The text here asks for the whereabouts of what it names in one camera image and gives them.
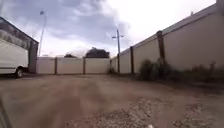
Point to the pale wall with brown posts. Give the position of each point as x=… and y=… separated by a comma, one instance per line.
x=186, y=46

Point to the bushes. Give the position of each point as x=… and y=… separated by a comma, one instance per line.
x=160, y=70

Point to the street lamp pole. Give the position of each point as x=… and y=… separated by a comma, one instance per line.
x=42, y=31

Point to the brown dirt road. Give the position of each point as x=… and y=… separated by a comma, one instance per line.
x=83, y=100

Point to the white van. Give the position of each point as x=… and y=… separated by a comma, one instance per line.
x=11, y=60

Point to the dark shed building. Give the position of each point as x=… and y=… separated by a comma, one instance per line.
x=20, y=38

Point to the utility pole with crossarm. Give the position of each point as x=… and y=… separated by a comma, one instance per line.
x=118, y=41

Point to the pale end wall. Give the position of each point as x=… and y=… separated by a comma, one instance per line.
x=73, y=65

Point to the dark treetops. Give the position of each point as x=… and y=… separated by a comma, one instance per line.
x=96, y=53

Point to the robot's own part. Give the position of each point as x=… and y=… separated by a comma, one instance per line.
x=150, y=126

